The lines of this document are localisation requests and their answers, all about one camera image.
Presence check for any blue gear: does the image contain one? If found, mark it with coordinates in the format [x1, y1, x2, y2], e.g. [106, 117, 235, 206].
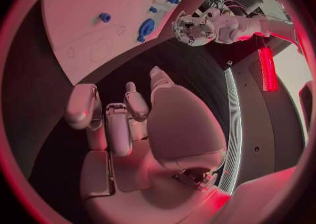
[136, 18, 156, 43]

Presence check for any glowing light bar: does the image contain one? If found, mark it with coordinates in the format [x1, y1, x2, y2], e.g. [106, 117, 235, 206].
[257, 46, 279, 92]

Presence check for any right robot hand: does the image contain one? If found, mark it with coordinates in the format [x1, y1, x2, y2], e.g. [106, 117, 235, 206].
[64, 65, 231, 224]

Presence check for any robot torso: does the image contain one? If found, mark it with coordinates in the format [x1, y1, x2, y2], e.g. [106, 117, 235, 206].
[216, 33, 311, 196]

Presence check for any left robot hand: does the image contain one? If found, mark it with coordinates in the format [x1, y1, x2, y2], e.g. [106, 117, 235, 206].
[171, 10, 219, 46]

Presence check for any white task board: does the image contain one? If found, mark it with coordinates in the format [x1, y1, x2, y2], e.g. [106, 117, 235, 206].
[40, 0, 226, 86]

